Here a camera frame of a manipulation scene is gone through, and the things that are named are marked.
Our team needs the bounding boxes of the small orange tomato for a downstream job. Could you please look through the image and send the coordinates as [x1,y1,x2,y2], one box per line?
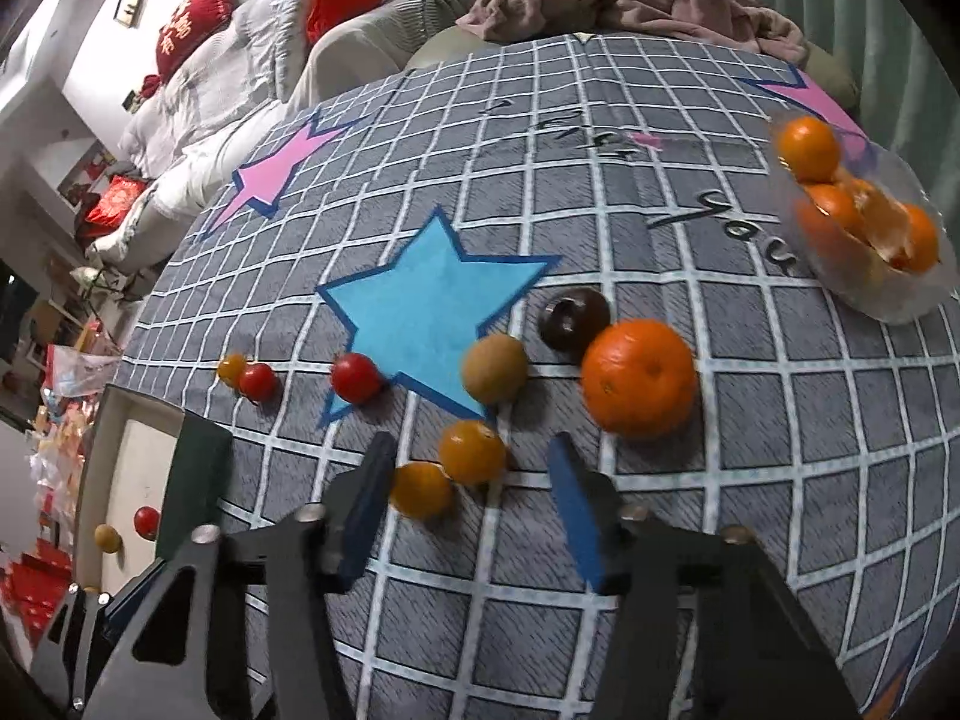
[217,353,247,390]

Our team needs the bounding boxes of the brown longan beside orange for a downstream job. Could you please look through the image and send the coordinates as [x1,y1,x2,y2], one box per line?
[460,333,529,406]

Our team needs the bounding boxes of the red embroidered pillow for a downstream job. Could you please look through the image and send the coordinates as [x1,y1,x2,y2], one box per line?
[156,0,235,83]

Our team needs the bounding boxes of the grey grid star tablecloth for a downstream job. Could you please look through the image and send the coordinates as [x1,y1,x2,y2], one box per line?
[117,36,958,718]

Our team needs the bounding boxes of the white grey sofa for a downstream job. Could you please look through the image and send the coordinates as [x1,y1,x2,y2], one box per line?
[85,0,470,275]

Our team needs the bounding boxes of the clear glass fruit bowl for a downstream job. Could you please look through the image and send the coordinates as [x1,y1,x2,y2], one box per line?
[768,110,958,325]

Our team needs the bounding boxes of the white tray with dark rim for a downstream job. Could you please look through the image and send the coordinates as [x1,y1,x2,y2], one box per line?
[73,383,233,595]

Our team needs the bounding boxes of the right mandarin in bowl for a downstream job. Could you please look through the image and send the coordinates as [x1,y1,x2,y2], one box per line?
[892,203,939,275]

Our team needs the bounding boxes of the teal curtain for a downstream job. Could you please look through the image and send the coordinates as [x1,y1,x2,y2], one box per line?
[763,0,958,218]

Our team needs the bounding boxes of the dark plum behind orange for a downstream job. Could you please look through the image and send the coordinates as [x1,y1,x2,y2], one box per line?
[537,288,612,358]

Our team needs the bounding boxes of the large orange mandarin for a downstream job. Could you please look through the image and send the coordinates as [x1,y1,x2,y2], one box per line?
[581,319,698,440]

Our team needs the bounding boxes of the top mandarin in bowl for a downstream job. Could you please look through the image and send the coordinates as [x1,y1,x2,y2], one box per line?
[773,115,843,184]

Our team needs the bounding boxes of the peeled mandarin in bowl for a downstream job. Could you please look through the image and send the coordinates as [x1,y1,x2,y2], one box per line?
[843,176,908,263]

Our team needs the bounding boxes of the red cushion sofa end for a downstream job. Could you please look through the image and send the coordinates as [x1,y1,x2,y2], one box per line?
[73,176,149,250]

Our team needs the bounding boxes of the pile of snack packets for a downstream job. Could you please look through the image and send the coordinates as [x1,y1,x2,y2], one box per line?
[26,319,119,550]

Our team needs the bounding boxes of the front mandarin in bowl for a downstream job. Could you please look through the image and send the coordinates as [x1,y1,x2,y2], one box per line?
[794,184,865,266]

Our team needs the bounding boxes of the yellow cherry tomato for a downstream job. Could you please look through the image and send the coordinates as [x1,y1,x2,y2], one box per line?
[391,461,454,520]
[438,419,508,486]

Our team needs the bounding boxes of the red cherry tomato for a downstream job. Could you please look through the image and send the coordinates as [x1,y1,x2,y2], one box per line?
[133,505,161,541]
[331,351,384,405]
[238,362,278,403]

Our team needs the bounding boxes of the picture frame on wall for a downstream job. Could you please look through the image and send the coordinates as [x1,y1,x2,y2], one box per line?
[114,0,145,28]

